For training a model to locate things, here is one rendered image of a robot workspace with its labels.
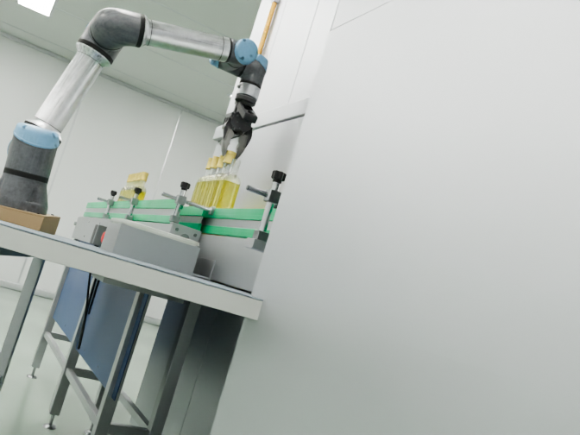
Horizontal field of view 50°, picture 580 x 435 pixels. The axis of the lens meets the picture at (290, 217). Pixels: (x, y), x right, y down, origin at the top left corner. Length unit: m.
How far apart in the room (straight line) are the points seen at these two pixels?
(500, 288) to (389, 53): 0.44
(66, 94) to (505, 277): 1.56
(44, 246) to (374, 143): 0.52
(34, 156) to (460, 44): 1.26
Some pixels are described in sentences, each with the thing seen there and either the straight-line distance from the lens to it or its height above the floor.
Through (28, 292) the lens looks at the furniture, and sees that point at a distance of 2.57.
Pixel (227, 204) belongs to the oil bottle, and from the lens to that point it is 1.98.
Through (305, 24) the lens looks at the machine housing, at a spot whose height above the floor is 1.73.
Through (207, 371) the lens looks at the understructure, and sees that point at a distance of 2.14.
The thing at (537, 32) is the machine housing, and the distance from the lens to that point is 0.73.
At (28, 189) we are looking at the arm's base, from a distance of 1.79.
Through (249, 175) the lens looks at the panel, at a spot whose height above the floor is 1.14.
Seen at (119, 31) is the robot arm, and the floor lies 1.35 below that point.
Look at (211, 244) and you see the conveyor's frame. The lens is 1.81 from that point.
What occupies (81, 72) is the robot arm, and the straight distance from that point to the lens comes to 1.99.
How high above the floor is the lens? 0.76
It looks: 7 degrees up
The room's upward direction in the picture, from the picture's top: 16 degrees clockwise
